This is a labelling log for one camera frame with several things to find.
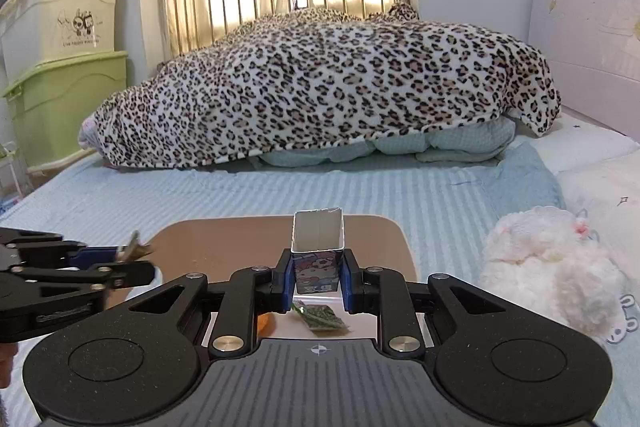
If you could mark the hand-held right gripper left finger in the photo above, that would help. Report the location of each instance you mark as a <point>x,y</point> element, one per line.
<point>286,283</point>

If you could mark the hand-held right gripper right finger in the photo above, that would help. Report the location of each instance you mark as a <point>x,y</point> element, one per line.
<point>348,282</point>

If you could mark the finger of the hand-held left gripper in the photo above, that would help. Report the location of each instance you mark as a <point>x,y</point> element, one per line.
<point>125,276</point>
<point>95,252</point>

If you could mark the small brown wrapper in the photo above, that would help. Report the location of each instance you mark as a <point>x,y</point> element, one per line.
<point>134,248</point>

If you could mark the cartoon print carton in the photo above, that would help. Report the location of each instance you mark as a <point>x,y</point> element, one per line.
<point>317,272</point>

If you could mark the person's left forearm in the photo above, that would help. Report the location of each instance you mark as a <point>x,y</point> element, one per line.
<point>6,364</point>

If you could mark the green snack packet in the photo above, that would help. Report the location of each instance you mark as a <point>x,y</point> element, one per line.
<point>320,319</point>

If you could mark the small orange fruit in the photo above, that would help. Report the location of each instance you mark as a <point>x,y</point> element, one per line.
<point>266,326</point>

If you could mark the brown lap table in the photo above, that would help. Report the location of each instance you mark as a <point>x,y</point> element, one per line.
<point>215,247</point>

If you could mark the light blue striped bedsheet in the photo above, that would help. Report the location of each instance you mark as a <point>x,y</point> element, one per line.
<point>200,192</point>

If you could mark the folded light blue quilt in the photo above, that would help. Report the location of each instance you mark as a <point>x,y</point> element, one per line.
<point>395,149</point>

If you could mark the green plastic storage box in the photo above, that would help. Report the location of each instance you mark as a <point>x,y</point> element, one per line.
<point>70,112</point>

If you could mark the leopard print blanket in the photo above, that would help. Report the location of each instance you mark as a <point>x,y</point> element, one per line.
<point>325,87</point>

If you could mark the white fluffy plush toy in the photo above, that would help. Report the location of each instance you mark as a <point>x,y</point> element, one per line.
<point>550,267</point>

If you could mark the beige plastic storage box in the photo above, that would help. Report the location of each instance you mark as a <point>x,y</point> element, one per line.
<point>55,27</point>

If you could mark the cartoon print white pillow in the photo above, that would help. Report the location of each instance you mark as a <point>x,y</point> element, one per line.
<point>607,202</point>

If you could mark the plain white pillow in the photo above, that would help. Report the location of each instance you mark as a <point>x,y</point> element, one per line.
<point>585,144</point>

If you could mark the pale pink headboard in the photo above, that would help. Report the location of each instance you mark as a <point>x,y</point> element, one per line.
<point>585,42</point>

